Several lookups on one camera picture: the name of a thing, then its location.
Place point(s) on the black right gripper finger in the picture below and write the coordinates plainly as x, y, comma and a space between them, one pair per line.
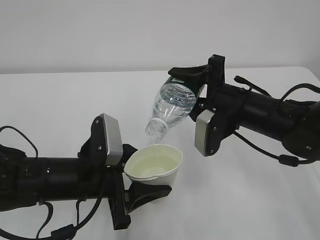
198, 108
194, 78

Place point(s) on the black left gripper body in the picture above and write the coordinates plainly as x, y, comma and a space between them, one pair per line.
110, 184

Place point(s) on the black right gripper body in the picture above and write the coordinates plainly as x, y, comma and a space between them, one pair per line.
224, 100

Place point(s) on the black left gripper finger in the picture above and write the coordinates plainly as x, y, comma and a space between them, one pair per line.
140, 194
128, 151

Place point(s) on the clear green-label water bottle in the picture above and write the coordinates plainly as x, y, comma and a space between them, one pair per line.
173, 103

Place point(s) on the white paper cup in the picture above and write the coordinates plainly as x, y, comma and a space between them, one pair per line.
154, 165

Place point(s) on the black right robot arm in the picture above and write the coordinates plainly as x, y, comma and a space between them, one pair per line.
296, 124

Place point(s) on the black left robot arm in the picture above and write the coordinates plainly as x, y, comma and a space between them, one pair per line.
24, 181

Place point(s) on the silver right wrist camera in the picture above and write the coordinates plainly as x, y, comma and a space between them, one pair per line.
202, 127

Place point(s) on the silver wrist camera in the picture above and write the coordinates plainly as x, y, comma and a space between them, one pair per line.
202, 127
113, 140

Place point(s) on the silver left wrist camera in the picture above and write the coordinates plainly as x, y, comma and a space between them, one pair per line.
113, 140

